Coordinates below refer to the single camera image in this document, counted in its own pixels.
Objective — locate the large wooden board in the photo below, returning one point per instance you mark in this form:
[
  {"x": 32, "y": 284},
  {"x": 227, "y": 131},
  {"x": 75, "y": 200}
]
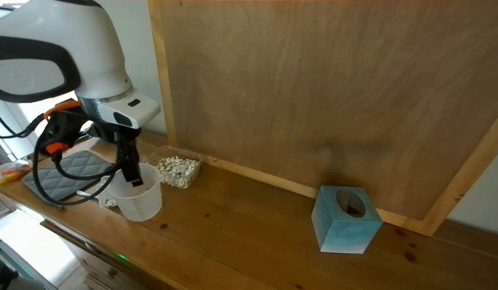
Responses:
[{"x": 322, "y": 85}]

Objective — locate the translucent plastic measuring jug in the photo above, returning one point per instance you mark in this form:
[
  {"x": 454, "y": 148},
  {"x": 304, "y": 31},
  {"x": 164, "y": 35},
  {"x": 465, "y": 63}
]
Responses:
[{"x": 137, "y": 201}]

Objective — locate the teal tissue box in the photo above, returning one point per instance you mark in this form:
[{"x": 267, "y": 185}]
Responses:
[{"x": 344, "y": 222}]

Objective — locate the white pumpkin seeds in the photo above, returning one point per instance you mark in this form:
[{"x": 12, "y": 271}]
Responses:
[{"x": 177, "y": 171}]

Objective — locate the metal spoon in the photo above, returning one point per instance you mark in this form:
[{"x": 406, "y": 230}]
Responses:
[{"x": 88, "y": 192}]

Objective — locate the orange yellow packet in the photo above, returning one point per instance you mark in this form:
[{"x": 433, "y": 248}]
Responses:
[{"x": 6, "y": 174}]

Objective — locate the grey quilted pot holder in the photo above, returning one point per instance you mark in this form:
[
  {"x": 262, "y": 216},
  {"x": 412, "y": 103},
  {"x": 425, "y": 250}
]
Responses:
[{"x": 59, "y": 177}]

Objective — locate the clear plastic tray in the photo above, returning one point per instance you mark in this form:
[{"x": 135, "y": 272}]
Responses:
[{"x": 177, "y": 171}]

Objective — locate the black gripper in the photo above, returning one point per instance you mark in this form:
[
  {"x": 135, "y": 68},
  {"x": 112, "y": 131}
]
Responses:
[{"x": 111, "y": 134}]

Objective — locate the black orange wrist camera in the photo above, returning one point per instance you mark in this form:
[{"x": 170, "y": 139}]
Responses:
[{"x": 64, "y": 129}]

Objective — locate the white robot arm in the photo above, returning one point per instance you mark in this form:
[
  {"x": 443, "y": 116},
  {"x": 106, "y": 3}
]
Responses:
[{"x": 54, "y": 48}]

